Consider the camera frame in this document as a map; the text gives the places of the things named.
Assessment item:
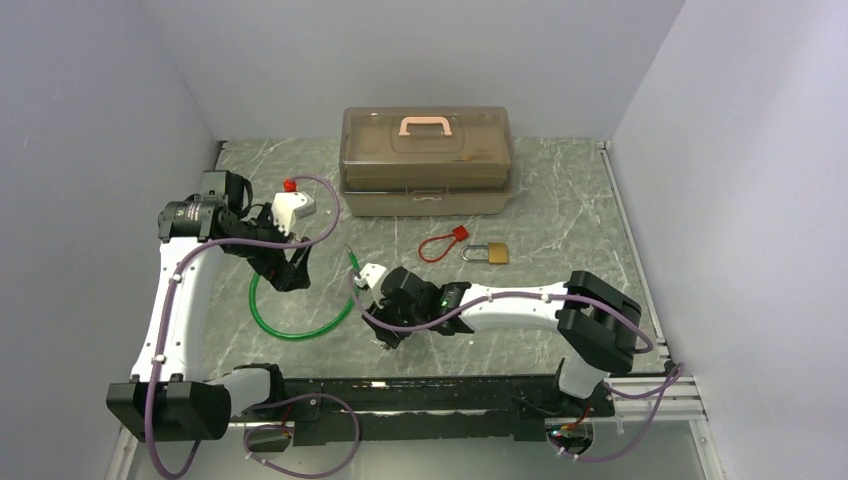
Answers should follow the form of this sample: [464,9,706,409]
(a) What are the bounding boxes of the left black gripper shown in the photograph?
[227,203,312,291]

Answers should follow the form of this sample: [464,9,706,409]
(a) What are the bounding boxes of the green cable lock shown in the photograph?
[246,273,354,343]

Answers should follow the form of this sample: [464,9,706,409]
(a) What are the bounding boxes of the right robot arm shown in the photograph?
[349,263,655,415]

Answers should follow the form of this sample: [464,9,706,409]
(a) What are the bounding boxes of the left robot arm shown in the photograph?
[106,170,317,442]

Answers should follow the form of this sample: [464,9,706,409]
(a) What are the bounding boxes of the brass padlock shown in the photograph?
[460,242,509,265]

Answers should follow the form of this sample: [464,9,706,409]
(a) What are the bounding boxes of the brown translucent tool box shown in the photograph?
[339,106,517,217]

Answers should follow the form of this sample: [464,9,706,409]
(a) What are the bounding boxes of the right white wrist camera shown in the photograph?
[353,263,388,292]

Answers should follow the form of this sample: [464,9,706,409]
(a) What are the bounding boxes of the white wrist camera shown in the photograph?
[271,178,317,235]
[353,263,388,292]

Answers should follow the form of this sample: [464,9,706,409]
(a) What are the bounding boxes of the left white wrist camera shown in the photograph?
[271,178,317,235]

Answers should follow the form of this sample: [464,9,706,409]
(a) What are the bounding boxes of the red cable lock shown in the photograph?
[417,226,470,264]

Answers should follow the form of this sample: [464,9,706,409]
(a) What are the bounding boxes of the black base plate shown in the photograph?
[232,374,615,446]

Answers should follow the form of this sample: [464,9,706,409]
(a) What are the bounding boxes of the pink tool box handle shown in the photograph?
[398,116,453,137]

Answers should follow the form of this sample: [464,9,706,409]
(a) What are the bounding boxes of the aluminium frame rail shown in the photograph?
[153,375,705,439]

